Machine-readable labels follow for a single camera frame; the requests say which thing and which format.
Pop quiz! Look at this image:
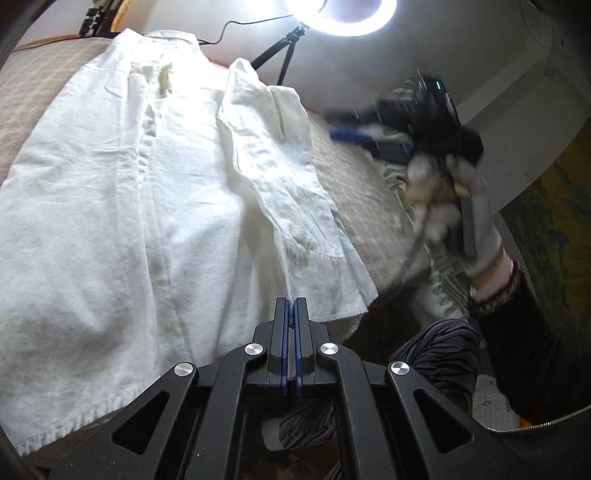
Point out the yellow green patterned cloth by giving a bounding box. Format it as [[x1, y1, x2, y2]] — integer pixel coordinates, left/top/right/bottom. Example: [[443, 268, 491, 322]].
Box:
[[503, 148, 591, 333]]

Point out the person's right hand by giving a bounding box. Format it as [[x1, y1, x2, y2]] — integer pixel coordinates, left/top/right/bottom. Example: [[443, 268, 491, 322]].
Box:
[[405, 152, 514, 289]]

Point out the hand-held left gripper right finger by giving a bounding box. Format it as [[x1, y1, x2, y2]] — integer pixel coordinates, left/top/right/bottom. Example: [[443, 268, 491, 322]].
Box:
[[292, 298, 525, 480]]

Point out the white ring light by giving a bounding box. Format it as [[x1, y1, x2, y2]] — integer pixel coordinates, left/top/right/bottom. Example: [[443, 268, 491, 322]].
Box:
[[284, 0, 398, 38]]

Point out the white long-sleeved shirt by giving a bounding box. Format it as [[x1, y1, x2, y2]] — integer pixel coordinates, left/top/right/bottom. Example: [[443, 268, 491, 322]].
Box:
[[0, 28, 378, 457]]

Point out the person's right forearm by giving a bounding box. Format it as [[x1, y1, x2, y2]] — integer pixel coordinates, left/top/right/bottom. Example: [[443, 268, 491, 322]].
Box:
[[468, 267, 591, 430]]

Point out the person's striped pants leg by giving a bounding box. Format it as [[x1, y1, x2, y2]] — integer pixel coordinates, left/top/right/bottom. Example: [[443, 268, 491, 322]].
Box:
[[263, 318, 481, 450]]

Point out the beige checked blanket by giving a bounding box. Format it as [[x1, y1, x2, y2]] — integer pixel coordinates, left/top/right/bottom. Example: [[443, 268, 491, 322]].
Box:
[[0, 37, 432, 333]]

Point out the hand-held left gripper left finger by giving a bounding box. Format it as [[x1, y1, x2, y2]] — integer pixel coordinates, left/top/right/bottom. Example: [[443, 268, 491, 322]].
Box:
[[48, 298, 294, 480]]

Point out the black zipped jacket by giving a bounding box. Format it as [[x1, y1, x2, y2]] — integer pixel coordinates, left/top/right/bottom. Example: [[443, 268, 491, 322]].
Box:
[[485, 406, 591, 480]]

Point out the black power cable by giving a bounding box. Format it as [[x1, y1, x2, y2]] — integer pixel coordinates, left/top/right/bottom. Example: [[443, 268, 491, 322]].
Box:
[[198, 21, 289, 47]]

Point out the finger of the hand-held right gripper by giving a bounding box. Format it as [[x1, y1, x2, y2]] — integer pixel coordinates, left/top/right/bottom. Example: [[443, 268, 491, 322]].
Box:
[[329, 127, 411, 160], [324, 107, 382, 127]]

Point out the folded silver black tripod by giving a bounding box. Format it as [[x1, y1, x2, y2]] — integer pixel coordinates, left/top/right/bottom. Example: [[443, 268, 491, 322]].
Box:
[[78, 0, 125, 38]]

